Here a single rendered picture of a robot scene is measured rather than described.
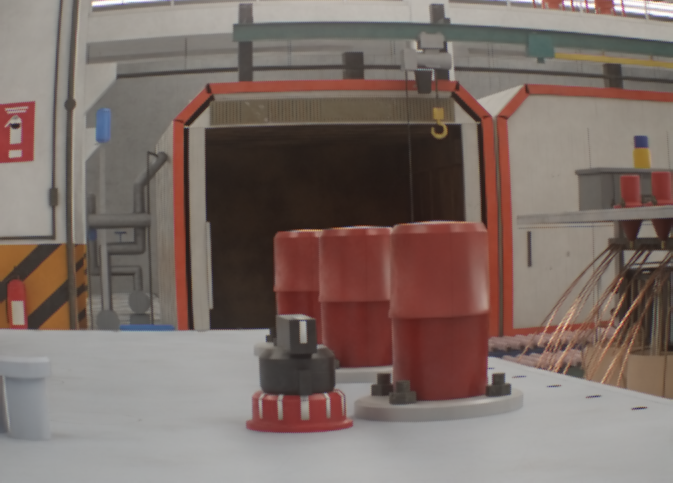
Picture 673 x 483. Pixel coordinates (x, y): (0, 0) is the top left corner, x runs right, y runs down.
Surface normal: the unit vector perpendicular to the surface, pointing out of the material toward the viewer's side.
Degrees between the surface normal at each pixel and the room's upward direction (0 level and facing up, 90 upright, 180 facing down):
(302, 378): 90
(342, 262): 89
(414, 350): 90
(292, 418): 88
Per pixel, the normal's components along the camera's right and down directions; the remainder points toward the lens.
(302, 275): -0.10, -0.02
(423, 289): -0.38, -0.01
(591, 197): -0.97, 0.00
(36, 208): 0.15, 0.00
